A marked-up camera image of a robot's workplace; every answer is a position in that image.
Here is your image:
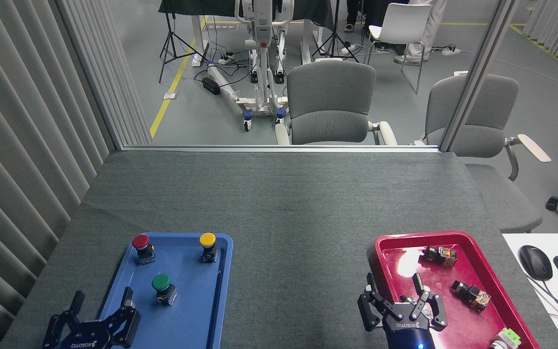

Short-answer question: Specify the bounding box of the black computer mouse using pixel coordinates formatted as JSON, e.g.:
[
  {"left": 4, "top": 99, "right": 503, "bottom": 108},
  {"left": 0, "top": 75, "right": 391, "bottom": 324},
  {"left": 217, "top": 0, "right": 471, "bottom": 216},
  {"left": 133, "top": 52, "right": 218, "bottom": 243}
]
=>
[{"left": 518, "top": 245, "right": 554, "bottom": 281}]

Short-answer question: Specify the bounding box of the green push button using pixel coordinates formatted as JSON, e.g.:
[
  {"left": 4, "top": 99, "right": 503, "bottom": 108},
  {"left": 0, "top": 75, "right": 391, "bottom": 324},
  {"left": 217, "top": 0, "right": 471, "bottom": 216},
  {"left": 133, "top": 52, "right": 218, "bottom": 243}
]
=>
[{"left": 152, "top": 273, "right": 178, "bottom": 306}]

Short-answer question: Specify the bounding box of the silver post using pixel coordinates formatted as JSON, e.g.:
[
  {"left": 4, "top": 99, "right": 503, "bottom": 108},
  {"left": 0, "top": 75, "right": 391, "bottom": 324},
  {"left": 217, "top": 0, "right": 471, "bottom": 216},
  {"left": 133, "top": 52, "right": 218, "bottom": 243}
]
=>
[{"left": 439, "top": 0, "right": 523, "bottom": 153}]

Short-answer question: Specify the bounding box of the red push button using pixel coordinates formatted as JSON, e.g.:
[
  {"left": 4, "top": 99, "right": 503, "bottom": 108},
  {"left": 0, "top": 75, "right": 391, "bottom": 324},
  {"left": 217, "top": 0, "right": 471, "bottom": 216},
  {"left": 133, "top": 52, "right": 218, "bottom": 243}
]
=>
[{"left": 131, "top": 234, "right": 156, "bottom": 265}]

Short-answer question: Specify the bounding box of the white stand on wheels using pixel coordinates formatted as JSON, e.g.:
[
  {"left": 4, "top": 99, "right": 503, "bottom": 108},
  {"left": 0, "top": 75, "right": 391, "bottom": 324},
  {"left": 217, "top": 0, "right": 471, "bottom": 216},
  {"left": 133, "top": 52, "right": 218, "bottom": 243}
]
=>
[{"left": 206, "top": 0, "right": 295, "bottom": 132}]

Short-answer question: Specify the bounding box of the person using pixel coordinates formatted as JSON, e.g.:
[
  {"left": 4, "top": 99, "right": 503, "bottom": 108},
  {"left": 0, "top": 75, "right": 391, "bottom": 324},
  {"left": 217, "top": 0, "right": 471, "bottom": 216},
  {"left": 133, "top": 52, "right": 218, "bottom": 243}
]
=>
[
  {"left": 343, "top": 0, "right": 372, "bottom": 32},
  {"left": 394, "top": 0, "right": 448, "bottom": 66}
]

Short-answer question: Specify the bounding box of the grey chair with armrests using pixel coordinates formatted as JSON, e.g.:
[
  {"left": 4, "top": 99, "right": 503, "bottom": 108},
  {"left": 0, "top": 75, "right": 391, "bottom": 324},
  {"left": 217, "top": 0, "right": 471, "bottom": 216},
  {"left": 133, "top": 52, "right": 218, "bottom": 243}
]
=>
[
  {"left": 275, "top": 60, "right": 398, "bottom": 146},
  {"left": 414, "top": 71, "right": 552, "bottom": 233}
]

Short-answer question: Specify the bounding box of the red plastic tray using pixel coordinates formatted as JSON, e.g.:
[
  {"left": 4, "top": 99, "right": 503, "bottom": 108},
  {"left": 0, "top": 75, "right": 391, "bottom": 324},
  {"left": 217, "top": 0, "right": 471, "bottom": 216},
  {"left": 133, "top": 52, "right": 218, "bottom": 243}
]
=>
[{"left": 373, "top": 231, "right": 540, "bottom": 349}]

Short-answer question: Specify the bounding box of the white plastic chair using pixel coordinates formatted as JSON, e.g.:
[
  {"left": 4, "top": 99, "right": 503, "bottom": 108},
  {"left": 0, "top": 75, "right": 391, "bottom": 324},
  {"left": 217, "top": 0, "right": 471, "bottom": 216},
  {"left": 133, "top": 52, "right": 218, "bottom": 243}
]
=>
[{"left": 364, "top": 3, "right": 432, "bottom": 95}]

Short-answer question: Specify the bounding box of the yellow push button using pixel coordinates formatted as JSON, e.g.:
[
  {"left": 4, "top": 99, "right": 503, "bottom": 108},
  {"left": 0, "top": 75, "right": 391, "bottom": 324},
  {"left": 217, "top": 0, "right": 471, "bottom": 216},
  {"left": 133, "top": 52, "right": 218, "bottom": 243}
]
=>
[{"left": 199, "top": 232, "right": 218, "bottom": 263}]

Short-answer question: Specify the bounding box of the black tripod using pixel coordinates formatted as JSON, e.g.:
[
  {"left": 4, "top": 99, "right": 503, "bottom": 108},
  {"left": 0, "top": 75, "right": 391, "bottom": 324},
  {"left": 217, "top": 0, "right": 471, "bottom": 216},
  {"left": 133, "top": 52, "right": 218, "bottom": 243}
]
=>
[
  {"left": 159, "top": 12, "right": 208, "bottom": 84},
  {"left": 312, "top": 0, "right": 359, "bottom": 63}
]

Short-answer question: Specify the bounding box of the blue plastic tray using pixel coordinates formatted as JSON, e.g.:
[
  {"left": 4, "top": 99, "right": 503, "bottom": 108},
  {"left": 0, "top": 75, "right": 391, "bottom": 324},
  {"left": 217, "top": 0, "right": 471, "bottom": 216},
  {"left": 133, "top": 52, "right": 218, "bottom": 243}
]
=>
[{"left": 88, "top": 232, "right": 234, "bottom": 349}]

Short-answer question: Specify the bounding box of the black switch with orange lens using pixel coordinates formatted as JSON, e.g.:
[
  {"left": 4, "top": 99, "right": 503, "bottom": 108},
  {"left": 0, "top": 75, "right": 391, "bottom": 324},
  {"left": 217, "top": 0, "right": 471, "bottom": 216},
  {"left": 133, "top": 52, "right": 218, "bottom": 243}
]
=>
[{"left": 422, "top": 245, "right": 458, "bottom": 267}]

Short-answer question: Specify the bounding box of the black and orange switch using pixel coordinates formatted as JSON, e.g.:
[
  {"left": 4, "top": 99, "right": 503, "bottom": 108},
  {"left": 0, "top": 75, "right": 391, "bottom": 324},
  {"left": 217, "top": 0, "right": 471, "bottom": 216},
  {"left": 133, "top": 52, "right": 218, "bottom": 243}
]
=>
[{"left": 450, "top": 280, "right": 492, "bottom": 312}]

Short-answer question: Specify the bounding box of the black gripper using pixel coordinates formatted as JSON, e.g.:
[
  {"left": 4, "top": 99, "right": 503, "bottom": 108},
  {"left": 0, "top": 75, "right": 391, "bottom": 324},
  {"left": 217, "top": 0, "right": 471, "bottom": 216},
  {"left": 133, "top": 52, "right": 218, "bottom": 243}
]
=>
[
  {"left": 358, "top": 273, "right": 448, "bottom": 349},
  {"left": 43, "top": 287, "right": 141, "bottom": 349}
]

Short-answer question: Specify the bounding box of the black covered table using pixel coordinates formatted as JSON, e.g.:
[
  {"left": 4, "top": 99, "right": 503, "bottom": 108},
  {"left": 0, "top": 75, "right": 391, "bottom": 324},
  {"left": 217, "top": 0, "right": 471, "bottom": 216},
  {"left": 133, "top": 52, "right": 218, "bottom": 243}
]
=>
[{"left": 158, "top": 0, "right": 335, "bottom": 31}]

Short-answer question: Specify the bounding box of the silver table rail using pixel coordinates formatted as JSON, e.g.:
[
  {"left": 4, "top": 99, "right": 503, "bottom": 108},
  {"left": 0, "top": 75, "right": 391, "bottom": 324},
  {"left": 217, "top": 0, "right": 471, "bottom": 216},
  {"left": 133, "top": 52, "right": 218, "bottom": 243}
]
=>
[{"left": 122, "top": 144, "right": 440, "bottom": 154}]

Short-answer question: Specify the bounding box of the dark grey table cloth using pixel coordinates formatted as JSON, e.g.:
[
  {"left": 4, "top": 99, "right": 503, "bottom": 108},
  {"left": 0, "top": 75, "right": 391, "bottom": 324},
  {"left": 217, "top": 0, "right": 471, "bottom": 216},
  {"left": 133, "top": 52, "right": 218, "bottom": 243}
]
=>
[{"left": 0, "top": 149, "right": 558, "bottom": 349}]

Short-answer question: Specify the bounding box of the green and white switch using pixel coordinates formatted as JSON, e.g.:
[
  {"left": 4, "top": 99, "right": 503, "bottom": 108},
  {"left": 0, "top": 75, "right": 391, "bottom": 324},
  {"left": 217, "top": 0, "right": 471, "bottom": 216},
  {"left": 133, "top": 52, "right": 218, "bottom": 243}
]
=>
[{"left": 490, "top": 328, "right": 522, "bottom": 349}]

